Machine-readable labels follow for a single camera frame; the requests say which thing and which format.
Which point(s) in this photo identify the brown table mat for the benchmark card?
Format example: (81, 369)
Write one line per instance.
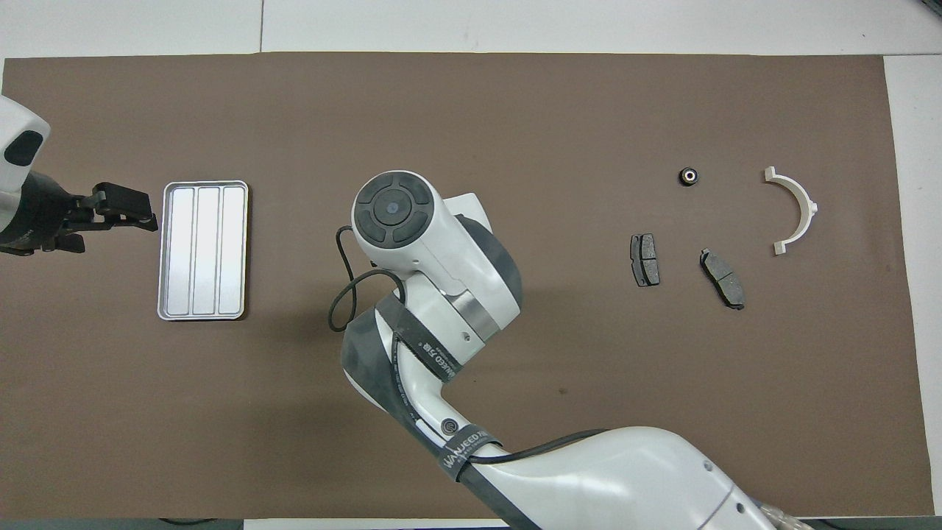
(515, 110)

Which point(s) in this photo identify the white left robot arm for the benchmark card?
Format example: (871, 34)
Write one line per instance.
(11, 114)

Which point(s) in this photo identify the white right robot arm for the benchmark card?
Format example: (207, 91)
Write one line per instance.
(625, 478)

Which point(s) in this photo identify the large black bearing gear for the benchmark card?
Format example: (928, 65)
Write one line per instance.
(688, 176)

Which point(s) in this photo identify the dark grey brake pad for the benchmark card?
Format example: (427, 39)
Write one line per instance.
(723, 278)
(645, 259)

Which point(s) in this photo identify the white curved plastic bracket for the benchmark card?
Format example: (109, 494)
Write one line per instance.
(804, 202)

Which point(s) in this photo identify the silver metal tray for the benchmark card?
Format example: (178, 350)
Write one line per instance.
(206, 250)

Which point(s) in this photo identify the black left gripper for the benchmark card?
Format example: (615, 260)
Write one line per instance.
(44, 213)

